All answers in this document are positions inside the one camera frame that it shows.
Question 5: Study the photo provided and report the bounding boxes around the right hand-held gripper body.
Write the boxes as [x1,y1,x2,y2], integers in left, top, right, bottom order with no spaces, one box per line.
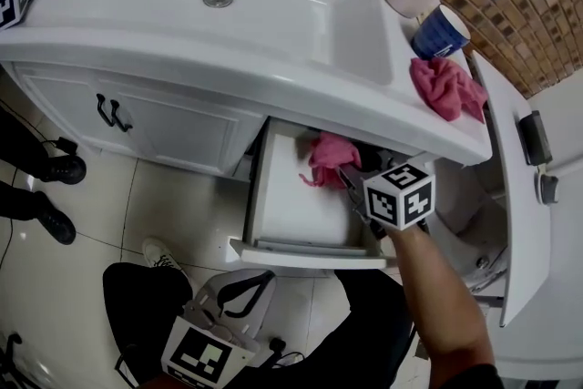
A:
[349,161,437,239]

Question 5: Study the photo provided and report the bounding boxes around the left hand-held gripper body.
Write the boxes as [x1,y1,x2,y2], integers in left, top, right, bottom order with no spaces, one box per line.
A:
[160,292,261,389]

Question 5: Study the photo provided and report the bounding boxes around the pink cloth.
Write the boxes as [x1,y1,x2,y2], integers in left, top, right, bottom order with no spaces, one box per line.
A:
[298,130,363,189]
[409,56,489,123]

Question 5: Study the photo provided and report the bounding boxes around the white drawer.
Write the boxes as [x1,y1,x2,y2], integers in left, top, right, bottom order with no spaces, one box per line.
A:
[229,116,434,270]

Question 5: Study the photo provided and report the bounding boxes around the person's right forearm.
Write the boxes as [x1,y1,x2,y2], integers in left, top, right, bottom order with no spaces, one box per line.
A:
[390,222,498,379]

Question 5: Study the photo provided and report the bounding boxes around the person's left forearm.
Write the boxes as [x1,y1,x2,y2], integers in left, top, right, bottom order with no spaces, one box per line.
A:
[145,373,183,389]

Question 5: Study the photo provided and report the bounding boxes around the person's white left shoe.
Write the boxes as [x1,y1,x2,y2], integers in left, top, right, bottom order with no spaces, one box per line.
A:
[141,236,188,282]

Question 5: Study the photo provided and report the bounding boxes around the white toilet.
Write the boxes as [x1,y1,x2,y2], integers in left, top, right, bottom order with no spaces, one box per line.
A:
[427,159,509,292]

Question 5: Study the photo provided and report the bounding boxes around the person's black trousers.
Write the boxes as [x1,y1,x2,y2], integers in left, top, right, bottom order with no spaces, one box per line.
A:
[102,261,418,389]

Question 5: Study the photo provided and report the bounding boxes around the blue cup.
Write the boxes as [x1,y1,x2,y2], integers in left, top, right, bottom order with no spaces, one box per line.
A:
[411,4,472,60]

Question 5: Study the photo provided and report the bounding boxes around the black box device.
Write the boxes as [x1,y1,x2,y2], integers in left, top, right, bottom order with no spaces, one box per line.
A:
[517,109,554,167]

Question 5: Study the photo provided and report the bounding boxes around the grey white small holder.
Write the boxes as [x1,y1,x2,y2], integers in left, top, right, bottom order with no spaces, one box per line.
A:
[536,170,560,206]

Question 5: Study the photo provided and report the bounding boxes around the white vanity cabinet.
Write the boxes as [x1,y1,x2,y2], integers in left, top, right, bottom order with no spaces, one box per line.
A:
[2,61,268,179]

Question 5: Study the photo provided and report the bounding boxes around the black office chair base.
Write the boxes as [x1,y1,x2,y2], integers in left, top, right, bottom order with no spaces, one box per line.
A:
[0,332,24,389]

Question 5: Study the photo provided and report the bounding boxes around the white ceramic sink top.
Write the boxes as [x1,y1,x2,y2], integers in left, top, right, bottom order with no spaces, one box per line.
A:
[0,0,496,165]

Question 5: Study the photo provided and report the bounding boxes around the black cabinet door handle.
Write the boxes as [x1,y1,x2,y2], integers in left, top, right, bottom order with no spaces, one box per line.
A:
[108,98,134,133]
[94,93,115,128]

